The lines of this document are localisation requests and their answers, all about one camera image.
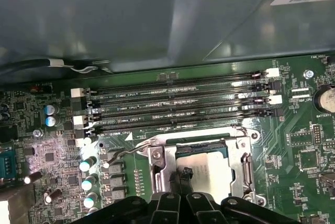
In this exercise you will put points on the CPU socket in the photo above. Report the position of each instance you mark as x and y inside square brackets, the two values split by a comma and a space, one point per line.
[156, 156]

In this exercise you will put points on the black open PC case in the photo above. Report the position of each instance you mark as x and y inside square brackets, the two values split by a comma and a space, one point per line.
[104, 12]

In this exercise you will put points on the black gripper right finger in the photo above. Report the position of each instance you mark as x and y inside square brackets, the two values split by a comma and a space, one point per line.
[243, 213]

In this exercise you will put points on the silver CPU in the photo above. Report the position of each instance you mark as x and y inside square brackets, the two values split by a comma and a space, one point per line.
[209, 177]

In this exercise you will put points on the green motherboard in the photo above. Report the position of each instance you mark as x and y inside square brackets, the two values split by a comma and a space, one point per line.
[288, 129]

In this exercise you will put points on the thin metal locking lever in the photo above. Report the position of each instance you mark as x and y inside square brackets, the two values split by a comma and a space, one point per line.
[133, 150]

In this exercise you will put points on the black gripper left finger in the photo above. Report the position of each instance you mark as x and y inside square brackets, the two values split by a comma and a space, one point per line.
[123, 213]

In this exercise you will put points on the round coin battery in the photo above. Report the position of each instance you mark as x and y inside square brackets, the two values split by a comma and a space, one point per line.
[327, 101]

